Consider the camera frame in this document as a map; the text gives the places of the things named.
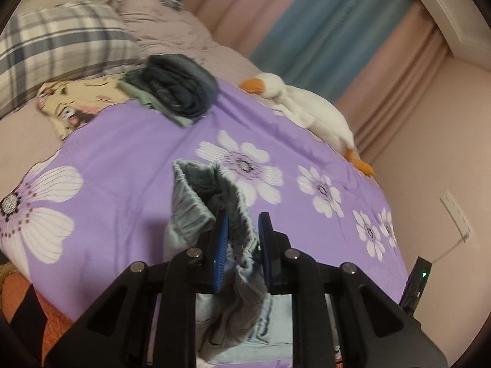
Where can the folded green garment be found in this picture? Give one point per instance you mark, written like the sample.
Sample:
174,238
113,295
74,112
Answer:
149,101

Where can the white wall power strip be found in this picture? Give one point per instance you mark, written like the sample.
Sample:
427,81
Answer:
458,216

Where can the purple floral bed sheet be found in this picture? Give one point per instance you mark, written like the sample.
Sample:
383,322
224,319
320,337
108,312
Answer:
77,220

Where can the crumpled mauve blanket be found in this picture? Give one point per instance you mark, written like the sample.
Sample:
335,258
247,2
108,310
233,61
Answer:
159,29

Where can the grey plaid pillow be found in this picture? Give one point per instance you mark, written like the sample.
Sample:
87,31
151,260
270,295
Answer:
67,42

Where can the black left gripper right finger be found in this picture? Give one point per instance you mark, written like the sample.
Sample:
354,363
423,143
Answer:
340,316

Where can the yellow cartoon print cloth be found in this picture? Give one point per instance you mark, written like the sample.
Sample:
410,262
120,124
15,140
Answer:
70,105

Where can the white goose plush toy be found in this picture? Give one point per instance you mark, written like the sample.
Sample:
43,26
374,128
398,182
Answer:
310,111

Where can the folded dark denim jeans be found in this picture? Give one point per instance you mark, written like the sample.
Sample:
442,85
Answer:
182,85

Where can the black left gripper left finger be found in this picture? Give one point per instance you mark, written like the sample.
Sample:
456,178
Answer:
146,317

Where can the light blue strawberry pants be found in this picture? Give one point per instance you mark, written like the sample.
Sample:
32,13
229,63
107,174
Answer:
242,323

